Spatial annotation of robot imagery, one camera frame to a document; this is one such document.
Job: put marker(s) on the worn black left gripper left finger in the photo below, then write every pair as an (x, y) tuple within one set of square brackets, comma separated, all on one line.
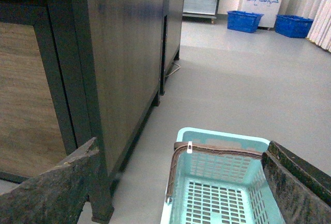
[(59, 194)]

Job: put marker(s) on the blue basket right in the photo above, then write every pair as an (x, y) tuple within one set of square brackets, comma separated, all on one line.
[(293, 26)]

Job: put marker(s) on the blue basket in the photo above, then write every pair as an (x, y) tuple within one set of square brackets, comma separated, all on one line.
[(242, 21), (293, 26)]

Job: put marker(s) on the worn black left gripper right finger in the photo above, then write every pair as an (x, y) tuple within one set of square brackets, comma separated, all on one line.
[(301, 190)]

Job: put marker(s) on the light teal plastic basket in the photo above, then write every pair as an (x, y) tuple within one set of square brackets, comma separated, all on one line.
[(217, 177)]

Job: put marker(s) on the blue basket left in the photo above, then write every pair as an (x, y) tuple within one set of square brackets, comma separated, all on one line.
[(242, 21)]

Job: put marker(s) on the white curtain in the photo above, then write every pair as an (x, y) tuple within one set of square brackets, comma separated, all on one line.
[(319, 11)]

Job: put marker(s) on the dark wood display stand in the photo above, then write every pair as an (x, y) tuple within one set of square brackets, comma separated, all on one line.
[(72, 70)]

